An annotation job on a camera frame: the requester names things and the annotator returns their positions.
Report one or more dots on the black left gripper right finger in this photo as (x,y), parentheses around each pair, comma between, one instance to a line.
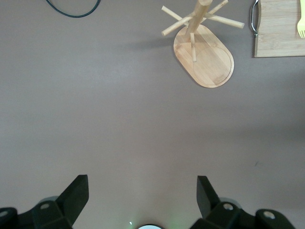
(209,202)

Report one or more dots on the yellow plastic fork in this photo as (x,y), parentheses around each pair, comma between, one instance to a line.
(302,28)

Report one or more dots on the wooden cutting board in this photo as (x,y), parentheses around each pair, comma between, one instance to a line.
(276,35)

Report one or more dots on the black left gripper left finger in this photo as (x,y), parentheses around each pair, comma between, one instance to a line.
(69,202)

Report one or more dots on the wooden mug tree stand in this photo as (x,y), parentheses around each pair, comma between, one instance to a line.
(209,66)

